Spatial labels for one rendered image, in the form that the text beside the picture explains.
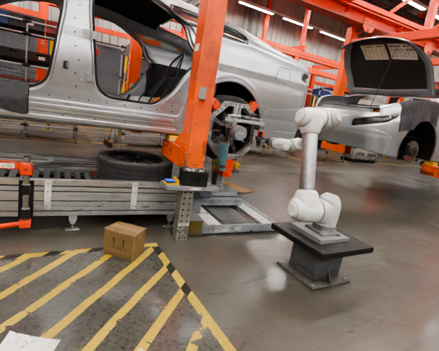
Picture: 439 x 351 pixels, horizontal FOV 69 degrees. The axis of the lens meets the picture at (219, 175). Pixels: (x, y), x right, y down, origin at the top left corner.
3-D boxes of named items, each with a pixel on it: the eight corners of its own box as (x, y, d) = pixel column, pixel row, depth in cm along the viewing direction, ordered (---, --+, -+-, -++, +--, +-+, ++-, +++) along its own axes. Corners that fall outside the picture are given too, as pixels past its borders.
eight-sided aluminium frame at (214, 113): (249, 159, 333) (258, 106, 322) (252, 160, 327) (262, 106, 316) (201, 155, 308) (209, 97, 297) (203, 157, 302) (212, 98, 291)
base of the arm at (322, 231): (345, 236, 225) (347, 228, 224) (321, 237, 215) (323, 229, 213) (326, 225, 241) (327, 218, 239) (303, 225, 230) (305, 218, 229)
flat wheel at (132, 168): (147, 171, 341) (149, 150, 336) (184, 189, 295) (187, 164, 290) (83, 173, 296) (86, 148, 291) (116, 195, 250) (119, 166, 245)
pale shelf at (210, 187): (210, 185, 266) (210, 182, 265) (219, 191, 251) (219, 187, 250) (159, 184, 246) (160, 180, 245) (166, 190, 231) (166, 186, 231)
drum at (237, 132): (235, 138, 320) (237, 124, 317) (246, 141, 301) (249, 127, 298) (223, 136, 313) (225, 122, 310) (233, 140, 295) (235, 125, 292)
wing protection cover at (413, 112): (414, 134, 496) (424, 100, 485) (434, 137, 469) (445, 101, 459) (384, 129, 463) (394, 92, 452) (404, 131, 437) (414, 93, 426)
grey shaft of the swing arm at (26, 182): (32, 225, 227) (35, 156, 216) (32, 228, 222) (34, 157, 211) (17, 225, 223) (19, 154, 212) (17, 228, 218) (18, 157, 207)
